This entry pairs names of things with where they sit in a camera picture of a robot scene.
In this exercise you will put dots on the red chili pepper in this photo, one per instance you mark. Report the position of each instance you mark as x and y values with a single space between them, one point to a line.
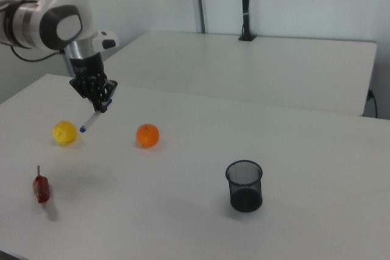
41 190

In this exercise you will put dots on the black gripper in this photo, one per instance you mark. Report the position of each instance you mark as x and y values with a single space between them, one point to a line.
86 68

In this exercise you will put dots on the yellow lemon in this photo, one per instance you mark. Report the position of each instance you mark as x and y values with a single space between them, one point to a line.
64 132

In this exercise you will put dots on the blue and white marker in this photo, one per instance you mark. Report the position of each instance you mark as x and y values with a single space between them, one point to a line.
90 120

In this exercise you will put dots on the black mesh pen cup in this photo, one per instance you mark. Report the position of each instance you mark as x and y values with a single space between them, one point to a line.
243 190

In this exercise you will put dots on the black pole with base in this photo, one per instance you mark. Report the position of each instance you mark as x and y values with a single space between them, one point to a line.
245 4

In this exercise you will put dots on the orange mandarin fruit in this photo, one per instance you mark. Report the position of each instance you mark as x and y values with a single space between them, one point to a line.
147 135

